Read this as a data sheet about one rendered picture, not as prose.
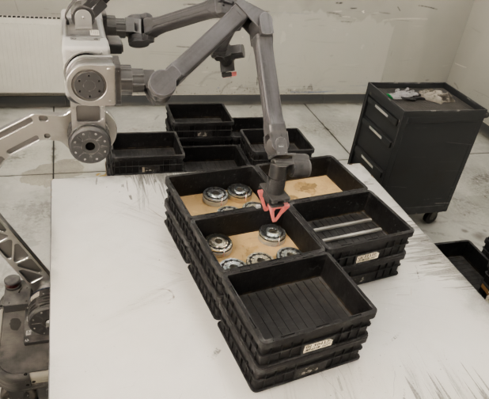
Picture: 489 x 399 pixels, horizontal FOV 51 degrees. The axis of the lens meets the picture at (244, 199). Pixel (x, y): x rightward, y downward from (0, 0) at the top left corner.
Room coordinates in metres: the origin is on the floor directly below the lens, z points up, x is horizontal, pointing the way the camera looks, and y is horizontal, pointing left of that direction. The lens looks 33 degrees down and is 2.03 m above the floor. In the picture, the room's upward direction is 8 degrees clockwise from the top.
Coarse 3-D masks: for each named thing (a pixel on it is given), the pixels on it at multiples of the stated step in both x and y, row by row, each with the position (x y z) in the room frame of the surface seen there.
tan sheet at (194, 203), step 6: (252, 192) 1.88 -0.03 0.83; (186, 198) 1.76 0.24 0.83; (192, 198) 1.77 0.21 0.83; (198, 198) 1.78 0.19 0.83; (252, 198) 1.83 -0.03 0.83; (258, 198) 1.84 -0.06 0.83; (186, 204) 1.72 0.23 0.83; (192, 204) 1.72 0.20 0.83; (198, 204) 1.73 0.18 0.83; (204, 204) 1.74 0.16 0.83; (228, 204) 1.76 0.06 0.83; (234, 204) 1.77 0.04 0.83; (240, 204) 1.77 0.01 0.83; (192, 210) 1.69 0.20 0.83; (198, 210) 1.69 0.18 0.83; (204, 210) 1.70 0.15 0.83; (210, 210) 1.70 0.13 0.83; (216, 210) 1.71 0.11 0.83
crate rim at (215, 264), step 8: (288, 208) 1.64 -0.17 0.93; (208, 216) 1.52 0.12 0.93; (216, 216) 1.53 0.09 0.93; (224, 216) 1.54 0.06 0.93; (296, 216) 1.60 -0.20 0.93; (192, 224) 1.46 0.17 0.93; (304, 224) 1.55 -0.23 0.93; (200, 232) 1.42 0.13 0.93; (200, 240) 1.38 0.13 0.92; (208, 248) 1.34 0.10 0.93; (320, 248) 1.43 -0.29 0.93; (208, 256) 1.32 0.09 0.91; (288, 256) 1.35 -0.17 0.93; (296, 256) 1.36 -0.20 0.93; (216, 264) 1.26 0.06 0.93; (248, 264) 1.29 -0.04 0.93; (256, 264) 1.29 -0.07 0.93; (216, 272) 1.25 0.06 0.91; (224, 272) 1.23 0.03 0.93
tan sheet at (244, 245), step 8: (256, 232) 1.60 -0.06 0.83; (232, 240) 1.53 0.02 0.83; (240, 240) 1.54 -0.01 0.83; (248, 240) 1.54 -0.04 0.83; (256, 240) 1.55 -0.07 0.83; (288, 240) 1.58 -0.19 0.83; (232, 248) 1.48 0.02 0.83; (240, 248) 1.49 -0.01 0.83; (248, 248) 1.50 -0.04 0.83; (256, 248) 1.50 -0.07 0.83; (264, 248) 1.51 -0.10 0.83; (272, 248) 1.52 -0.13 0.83; (280, 248) 1.52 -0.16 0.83; (296, 248) 1.54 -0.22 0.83; (232, 256) 1.43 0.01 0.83; (240, 256) 1.44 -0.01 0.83; (272, 256) 1.47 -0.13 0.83
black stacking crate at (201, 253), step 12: (228, 216) 1.55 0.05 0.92; (240, 216) 1.57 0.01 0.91; (252, 216) 1.60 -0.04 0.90; (264, 216) 1.62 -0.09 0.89; (288, 216) 1.63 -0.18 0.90; (204, 228) 1.50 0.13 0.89; (216, 228) 1.53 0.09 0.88; (228, 228) 1.55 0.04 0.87; (240, 228) 1.57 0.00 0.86; (252, 228) 1.60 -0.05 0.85; (288, 228) 1.62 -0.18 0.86; (300, 228) 1.55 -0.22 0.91; (192, 240) 1.48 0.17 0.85; (300, 240) 1.54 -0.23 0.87; (312, 240) 1.48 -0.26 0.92; (204, 252) 1.38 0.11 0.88; (204, 264) 1.37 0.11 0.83; (216, 276) 1.26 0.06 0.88; (216, 288) 1.26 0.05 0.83
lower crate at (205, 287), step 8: (192, 256) 1.43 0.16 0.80; (192, 264) 1.44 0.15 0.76; (192, 272) 1.44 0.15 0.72; (200, 272) 1.36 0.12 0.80; (200, 280) 1.38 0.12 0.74; (208, 280) 1.31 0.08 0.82; (200, 288) 1.37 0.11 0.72; (208, 288) 1.32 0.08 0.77; (208, 296) 1.32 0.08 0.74; (216, 296) 1.24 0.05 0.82; (208, 304) 1.30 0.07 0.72; (216, 304) 1.26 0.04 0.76; (216, 312) 1.25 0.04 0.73
